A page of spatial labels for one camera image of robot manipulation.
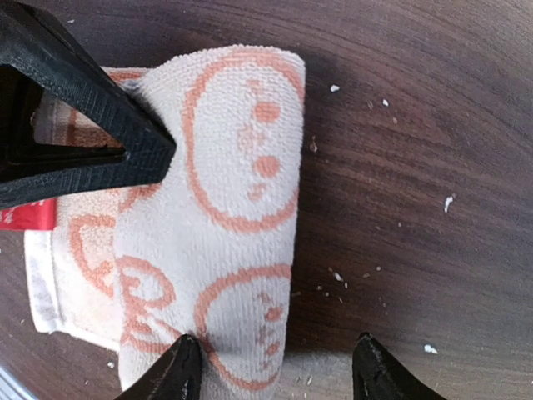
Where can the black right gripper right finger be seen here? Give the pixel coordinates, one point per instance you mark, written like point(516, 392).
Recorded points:
point(378, 375)

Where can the orange patterned towel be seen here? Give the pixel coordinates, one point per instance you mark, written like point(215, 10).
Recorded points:
point(207, 251)

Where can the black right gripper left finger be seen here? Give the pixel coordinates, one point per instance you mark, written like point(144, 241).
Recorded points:
point(176, 375)

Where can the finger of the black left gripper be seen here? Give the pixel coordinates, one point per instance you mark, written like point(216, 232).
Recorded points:
point(66, 126)

